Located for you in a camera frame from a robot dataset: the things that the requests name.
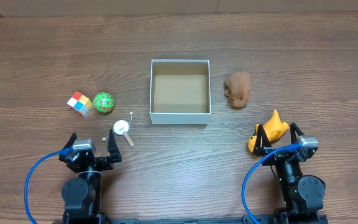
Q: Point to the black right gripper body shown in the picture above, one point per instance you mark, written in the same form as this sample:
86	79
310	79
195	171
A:
282	155

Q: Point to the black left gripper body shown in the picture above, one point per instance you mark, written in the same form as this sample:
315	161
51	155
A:
91	160

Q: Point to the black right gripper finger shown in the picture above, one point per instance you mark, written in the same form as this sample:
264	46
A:
295	132
262	145

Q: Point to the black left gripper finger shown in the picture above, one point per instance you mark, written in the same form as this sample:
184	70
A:
69	145
115	155

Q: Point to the multicoloured cube puzzle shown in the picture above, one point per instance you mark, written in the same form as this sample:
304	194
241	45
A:
80	103

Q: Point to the green numbered ball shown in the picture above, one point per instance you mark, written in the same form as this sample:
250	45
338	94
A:
103	102

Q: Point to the brown plush toy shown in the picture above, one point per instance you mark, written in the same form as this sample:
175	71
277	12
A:
238	89

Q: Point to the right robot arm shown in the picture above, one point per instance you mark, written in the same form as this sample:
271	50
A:
302	194

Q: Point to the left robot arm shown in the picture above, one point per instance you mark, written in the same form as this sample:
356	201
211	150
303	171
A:
82	194

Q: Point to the white cardboard box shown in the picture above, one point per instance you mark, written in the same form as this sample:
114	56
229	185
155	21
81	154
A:
180	91

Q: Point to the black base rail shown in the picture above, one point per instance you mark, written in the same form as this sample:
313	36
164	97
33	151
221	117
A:
231	220

